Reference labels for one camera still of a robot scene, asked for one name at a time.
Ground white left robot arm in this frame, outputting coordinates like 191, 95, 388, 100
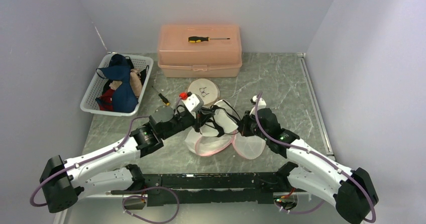
37, 104, 199, 213

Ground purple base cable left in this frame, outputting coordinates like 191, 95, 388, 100
122, 186, 180, 224

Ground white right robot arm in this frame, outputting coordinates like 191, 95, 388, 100
239, 108, 379, 223

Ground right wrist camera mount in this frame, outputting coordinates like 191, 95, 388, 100
250, 95, 267, 114

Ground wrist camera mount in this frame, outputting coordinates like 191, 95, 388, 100
179, 92, 204, 113
250, 95, 267, 114

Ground white mesh bag red zipper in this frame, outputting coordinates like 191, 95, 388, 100
185, 127, 266, 160

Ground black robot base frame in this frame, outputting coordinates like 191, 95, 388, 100
111, 164, 308, 207

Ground red bra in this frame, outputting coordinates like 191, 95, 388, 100
95, 89, 115, 111

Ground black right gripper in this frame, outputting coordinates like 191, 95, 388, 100
235, 110, 269, 141

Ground white bra black straps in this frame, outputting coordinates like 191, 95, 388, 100
199, 99, 241, 138

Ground black bra in basket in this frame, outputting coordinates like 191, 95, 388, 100
126, 56, 150, 86

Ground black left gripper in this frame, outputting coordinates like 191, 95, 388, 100
161, 106, 216, 140

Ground beige lace bra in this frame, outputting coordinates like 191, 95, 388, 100
107, 69, 143, 98

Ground beige mesh laundry bag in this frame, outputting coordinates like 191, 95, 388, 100
187, 78, 220, 106

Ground pink plastic storage box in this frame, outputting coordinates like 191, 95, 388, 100
157, 24, 242, 78

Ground small yellow black screwdriver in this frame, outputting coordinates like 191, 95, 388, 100
152, 86, 170, 106

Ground navy blue bra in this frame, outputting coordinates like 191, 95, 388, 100
95, 54, 138, 113

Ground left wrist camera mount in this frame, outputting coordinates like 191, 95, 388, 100
179, 92, 204, 113

